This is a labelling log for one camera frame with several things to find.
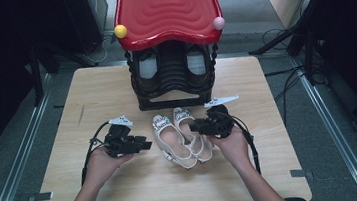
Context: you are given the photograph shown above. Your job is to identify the person's left hand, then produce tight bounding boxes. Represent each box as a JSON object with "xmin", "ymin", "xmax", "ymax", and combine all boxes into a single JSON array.
[{"xmin": 83, "ymin": 143, "xmax": 138, "ymax": 192}]

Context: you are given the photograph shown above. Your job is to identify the black floor cables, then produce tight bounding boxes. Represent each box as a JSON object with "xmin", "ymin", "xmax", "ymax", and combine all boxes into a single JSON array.
[{"xmin": 259, "ymin": 25, "xmax": 315, "ymax": 126}]

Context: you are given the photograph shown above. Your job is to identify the black shoe rack red top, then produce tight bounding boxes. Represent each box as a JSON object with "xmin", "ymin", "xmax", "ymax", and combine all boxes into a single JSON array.
[{"xmin": 110, "ymin": 0, "xmax": 235, "ymax": 114}]

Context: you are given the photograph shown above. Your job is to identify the black tripod stand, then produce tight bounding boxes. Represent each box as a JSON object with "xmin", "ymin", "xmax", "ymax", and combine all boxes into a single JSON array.
[{"xmin": 244, "ymin": 11, "xmax": 331, "ymax": 92}]

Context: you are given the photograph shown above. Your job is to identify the tan wooden panel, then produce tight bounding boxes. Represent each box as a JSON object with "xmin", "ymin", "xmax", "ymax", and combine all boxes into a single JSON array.
[{"xmin": 269, "ymin": 0, "xmax": 313, "ymax": 31}]

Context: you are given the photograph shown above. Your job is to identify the left hand-held gripper cable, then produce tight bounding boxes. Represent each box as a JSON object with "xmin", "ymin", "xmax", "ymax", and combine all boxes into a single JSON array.
[{"xmin": 74, "ymin": 120, "xmax": 118, "ymax": 187}]

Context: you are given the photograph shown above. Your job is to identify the right hand-held gripper cable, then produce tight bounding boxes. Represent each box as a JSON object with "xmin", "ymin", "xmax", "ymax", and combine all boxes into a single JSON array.
[{"xmin": 229, "ymin": 111, "xmax": 263, "ymax": 178}]

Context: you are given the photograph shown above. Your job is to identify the person's right hand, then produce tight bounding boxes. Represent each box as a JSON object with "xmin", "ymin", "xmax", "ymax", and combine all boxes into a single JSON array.
[{"xmin": 208, "ymin": 124, "xmax": 252, "ymax": 174}]

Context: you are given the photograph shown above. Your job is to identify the metal floor rail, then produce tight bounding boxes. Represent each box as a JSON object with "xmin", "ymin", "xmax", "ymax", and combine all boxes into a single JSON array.
[
  {"xmin": 0, "ymin": 72, "xmax": 67, "ymax": 201},
  {"xmin": 291, "ymin": 51, "xmax": 357, "ymax": 201}
]

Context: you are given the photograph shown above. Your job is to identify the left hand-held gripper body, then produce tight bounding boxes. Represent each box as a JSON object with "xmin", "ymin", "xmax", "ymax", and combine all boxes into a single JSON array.
[{"xmin": 101, "ymin": 114, "xmax": 140, "ymax": 159}]

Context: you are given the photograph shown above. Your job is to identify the grey table bracket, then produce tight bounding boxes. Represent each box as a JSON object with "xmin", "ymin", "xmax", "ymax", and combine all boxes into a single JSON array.
[
  {"xmin": 25, "ymin": 191, "xmax": 54, "ymax": 201},
  {"xmin": 289, "ymin": 167, "xmax": 313, "ymax": 181}
]

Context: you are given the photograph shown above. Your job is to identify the black metal stand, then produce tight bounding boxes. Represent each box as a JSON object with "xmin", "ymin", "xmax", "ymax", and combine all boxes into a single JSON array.
[{"xmin": 23, "ymin": 35, "xmax": 69, "ymax": 109}]

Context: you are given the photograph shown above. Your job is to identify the white floor cable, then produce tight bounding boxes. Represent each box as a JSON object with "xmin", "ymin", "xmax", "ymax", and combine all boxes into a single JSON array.
[{"xmin": 82, "ymin": 36, "xmax": 115, "ymax": 66}]

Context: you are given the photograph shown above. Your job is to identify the white slingback shoe jewelled buckle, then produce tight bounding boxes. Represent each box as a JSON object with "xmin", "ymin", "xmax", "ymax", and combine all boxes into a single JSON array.
[
  {"xmin": 151, "ymin": 110, "xmax": 200, "ymax": 174},
  {"xmin": 171, "ymin": 103, "xmax": 216, "ymax": 167}
]

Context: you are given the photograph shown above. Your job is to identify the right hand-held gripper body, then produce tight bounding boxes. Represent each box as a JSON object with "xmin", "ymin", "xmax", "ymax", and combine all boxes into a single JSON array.
[{"xmin": 199, "ymin": 94, "xmax": 244, "ymax": 142}]

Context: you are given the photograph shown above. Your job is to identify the hand-held gripper cable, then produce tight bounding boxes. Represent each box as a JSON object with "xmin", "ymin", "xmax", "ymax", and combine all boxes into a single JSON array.
[
  {"xmin": 74, "ymin": 120, "xmax": 118, "ymax": 187},
  {"xmin": 229, "ymin": 111, "xmax": 263, "ymax": 178}
]

